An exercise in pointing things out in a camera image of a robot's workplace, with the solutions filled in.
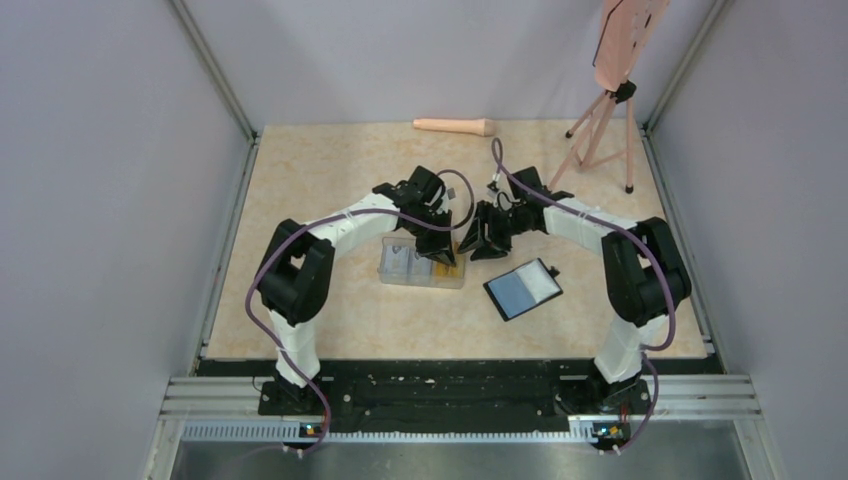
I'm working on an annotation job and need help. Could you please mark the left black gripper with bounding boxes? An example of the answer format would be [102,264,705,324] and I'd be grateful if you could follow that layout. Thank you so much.
[404,208,456,268]

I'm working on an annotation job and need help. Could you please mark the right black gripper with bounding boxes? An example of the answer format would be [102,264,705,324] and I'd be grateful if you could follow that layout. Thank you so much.
[458,200,530,261]

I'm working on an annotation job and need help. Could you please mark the gold credit card stack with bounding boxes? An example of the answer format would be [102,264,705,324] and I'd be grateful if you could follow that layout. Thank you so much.
[432,261,464,283]

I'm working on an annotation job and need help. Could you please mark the clear plastic card box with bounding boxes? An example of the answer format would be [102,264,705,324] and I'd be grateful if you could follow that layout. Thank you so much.
[377,237,466,289]

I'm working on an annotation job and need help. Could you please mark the black card holder wallet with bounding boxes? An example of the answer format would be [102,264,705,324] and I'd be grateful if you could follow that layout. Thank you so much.
[483,258,563,322]

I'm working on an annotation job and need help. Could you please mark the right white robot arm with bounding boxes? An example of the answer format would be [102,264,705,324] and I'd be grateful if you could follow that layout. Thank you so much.
[459,167,692,412]

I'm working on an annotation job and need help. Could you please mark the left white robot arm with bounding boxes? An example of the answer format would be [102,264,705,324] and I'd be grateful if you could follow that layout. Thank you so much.
[245,166,456,414]

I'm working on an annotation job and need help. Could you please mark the silver credit card stack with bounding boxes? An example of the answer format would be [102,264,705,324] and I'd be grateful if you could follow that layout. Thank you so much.
[381,244,432,277]

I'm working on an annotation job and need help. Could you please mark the pink microphone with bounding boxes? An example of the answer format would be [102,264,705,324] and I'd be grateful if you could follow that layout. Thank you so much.
[412,118,498,137]

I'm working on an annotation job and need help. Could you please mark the pink tripod stand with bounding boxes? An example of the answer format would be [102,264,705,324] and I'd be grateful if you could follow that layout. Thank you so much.
[548,80,637,195]

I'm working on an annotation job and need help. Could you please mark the pink board on tripod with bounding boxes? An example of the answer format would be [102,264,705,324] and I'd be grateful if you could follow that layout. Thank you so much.
[592,0,670,91]

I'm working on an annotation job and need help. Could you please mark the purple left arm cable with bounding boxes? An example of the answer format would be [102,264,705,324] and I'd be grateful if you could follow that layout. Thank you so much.
[245,169,476,458]

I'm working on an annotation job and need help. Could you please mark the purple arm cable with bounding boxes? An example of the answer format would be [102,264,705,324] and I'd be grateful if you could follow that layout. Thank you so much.
[490,137,677,455]
[245,169,476,458]

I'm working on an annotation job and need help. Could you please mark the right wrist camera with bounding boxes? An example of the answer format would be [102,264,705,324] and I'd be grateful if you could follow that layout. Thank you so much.
[486,176,513,211]

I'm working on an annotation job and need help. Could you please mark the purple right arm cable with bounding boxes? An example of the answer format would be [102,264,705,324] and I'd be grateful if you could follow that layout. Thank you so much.
[490,137,677,455]

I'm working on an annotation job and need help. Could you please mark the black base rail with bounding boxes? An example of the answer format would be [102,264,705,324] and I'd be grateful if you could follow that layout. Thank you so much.
[198,357,720,439]

